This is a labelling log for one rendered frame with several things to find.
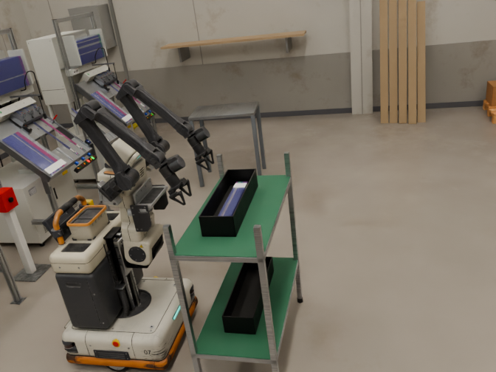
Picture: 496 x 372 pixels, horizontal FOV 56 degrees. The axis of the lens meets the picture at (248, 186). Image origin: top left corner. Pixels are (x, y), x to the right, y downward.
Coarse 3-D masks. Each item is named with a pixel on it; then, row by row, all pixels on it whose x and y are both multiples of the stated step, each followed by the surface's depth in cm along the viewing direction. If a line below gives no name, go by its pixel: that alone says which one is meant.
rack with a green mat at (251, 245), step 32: (288, 160) 276; (256, 192) 266; (288, 192) 285; (192, 224) 240; (256, 224) 201; (192, 256) 213; (224, 256) 209; (256, 256) 206; (224, 288) 287; (288, 288) 279; (192, 352) 239; (224, 352) 238; (256, 352) 235
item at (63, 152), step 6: (66, 144) 440; (72, 144) 445; (78, 144) 450; (54, 150) 424; (60, 150) 428; (66, 150) 434; (78, 150) 444; (84, 150) 449; (60, 156) 422; (66, 156) 427; (72, 156) 432; (66, 162) 422
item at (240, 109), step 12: (204, 108) 513; (216, 108) 507; (228, 108) 501; (240, 108) 495; (252, 108) 489; (192, 120) 488; (252, 120) 479; (252, 132) 484; (204, 144) 541; (264, 156) 539; (264, 168) 545
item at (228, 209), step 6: (234, 186) 266; (240, 186) 265; (246, 186) 266; (234, 192) 259; (240, 192) 258; (228, 198) 253; (234, 198) 252; (240, 198) 253; (228, 204) 245; (234, 204) 245; (222, 210) 240; (228, 210) 239; (234, 210) 240
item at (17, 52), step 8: (0, 32) 413; (8, 32) 421; (24, 56) 430; (24, 64) 433; (32, 80) 440; (0, 96) 402; (24, 168) 443; (88, 184) 481; (96, 184) 478; (48, 192) 397; (32, 224) 418; (40, 224) 416
